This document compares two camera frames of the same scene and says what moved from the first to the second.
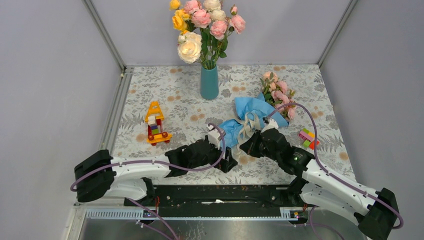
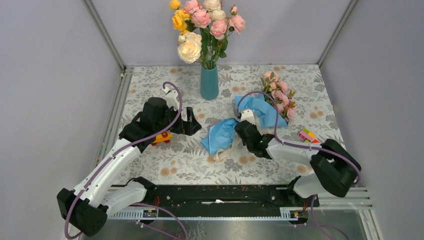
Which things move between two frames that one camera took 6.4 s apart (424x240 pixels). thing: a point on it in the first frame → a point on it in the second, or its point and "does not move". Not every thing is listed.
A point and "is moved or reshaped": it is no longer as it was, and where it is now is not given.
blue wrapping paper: (258, 108) does not move
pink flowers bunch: (276, 93) does not move
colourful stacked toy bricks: (309, 138) does not move
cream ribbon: (252, 123) is moved or reshaped
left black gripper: (230, 163) → (192, 124)
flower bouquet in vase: (205, 27) does not move
